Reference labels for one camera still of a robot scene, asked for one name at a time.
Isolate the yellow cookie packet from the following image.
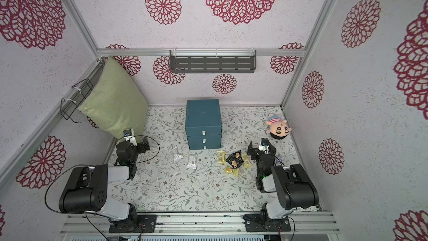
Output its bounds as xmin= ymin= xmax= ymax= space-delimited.
xmin=224 ymin=167 xmax=239 ymax=177
xmin=217 ymin=150 xmax=226 ymax=164
xmin=241 ymin=155 xmax=253 ymax=170

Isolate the black cookie packet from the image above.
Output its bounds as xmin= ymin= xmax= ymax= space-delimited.
xmin=228 ymin=160 xmax=242 ymax=169
xmin=226 ymin=151 xmax=244 ymax=164

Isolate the teal drawer cabinet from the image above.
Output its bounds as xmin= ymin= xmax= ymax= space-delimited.
xmin=185 ymin=99 xmax=222 ymax=150

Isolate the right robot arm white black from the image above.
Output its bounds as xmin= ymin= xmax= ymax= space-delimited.
xmin=243 ymin=138 xmax=319 ymax=233

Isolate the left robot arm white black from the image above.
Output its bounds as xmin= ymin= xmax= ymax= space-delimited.
xmin=59 ymin=135 xmax=157 ymax=234

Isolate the cartoon boy plush head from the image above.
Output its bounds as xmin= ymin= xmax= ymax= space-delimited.
xmin=265 ymin=114 xmax=292 ymax=139

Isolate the white cookie packet left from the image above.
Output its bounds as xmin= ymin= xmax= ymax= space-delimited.
xmin=171 ymin=147 xmax=183 ymax=162

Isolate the white cookie packet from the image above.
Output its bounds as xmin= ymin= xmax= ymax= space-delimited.
xmin=186 ymin=155 xmax=197 ymax=170
xmin=171 ymin=147 xmax=183 ymax=162

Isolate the green pillow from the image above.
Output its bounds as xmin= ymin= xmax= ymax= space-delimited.
xmin=78 ymin=57 xmax=149 ymax=139

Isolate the white cookie packet right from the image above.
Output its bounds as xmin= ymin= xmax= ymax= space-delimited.
xmin=186 ymin=155 xmax=197 ymax=170

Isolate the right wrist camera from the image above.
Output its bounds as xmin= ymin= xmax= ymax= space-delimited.
xmin=259 ymin=138 xmax=270 ymax=154

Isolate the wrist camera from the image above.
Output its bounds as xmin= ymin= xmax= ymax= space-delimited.
xmin=123 ymin=128 xmax=138 ymax=147
xmin=259 ymin=138 xmax=270 ymax=154

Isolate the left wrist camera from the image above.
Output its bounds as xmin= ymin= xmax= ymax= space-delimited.
xmin=123 ymin=128 xmax=138 ymax=147

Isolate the black wire wall rack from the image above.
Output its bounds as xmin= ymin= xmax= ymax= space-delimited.
xmin=59 ymin=78 xmax=94 ymax=124

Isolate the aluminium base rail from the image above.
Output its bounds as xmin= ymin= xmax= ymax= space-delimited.
xmin=58 ymin=212 xmax=341 ymax=238

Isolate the grey wall shelf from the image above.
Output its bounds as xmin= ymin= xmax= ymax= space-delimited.
xmin=169 ymin=50 xmax=257 ymax=74

